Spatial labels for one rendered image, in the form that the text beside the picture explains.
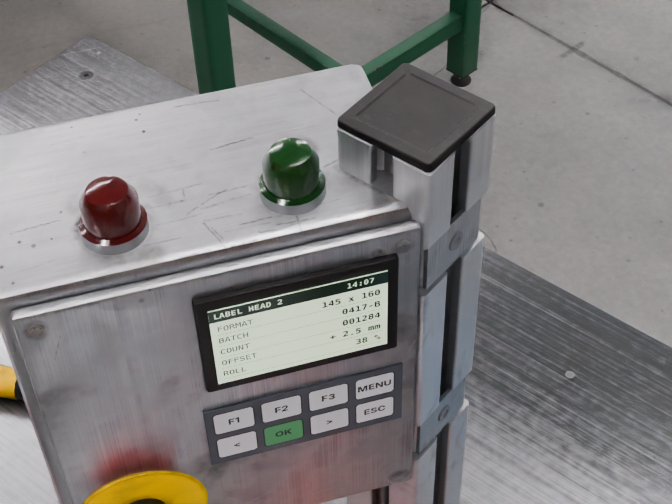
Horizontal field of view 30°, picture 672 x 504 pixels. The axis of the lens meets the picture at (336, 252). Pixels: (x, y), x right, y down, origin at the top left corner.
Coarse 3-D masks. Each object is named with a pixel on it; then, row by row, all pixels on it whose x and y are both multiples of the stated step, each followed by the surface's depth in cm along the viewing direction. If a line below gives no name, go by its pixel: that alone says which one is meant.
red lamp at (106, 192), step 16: (112, 176) 47; (96, 192) 46; (112, 192) 46; (128, 192) 46; (80, 208) 46; (96, 208) 46; (112, 208) 46; (128, 208) 46; (144, 208) 48; (80, 224) 47; (96, 224) 46; (112, 224) 46; (128, 224) 46; (144, 224) 47; (96, 240) 47; (112, 240) 47; (128, 240) 47
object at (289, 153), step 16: (288, 144) 48; (304, 144) 48; (272, 160) 47; (288, 160) 47; (304, 160) 47; (272, 176) 47; (288, 176) 47; (304, 176) 47; (320, 176) 49; (272, 192) 48; (288, 192) 47; (304, 192) 48; (320, 192) 48; (272, 208) 48; (288, 208) 48; (304, 208) 48
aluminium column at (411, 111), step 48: (384, 96) 49; (432, 96) 49; (384, 144) 47; (432, 144) 47; (480, 144) 49; (432, 192) 47; (480, 192) 51; (432, 240) 49; (480, 240) 54; (432, 288) 52; (432, 336) 54; (432, 384) 57; (432, 480) 63
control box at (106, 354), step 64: (64, 128) 52; (128, 128) 52; (192, 128) 52; (256, 128) 52; (320, 128) 51; (0, 192) 49; (64, 192) 49; (192, 192) 49; (256, 192) 49; (384, 192) 49; (0, 256) 47; (64, 256) 47; (128, 256) 47; (192, 256) 47; (256, 256) 47; (320, 256) 48; (0, 320) 46; (64, 320) 46; (128, 320) 47; (192, 320) 48; (64, 384) 49; (128, 384) 50; (192, 384) 51; (256, 384) 52; (64, 448) 52; (128, 448) 53; (192, 448) 54; (320, 448) 57; (384, 448) 59
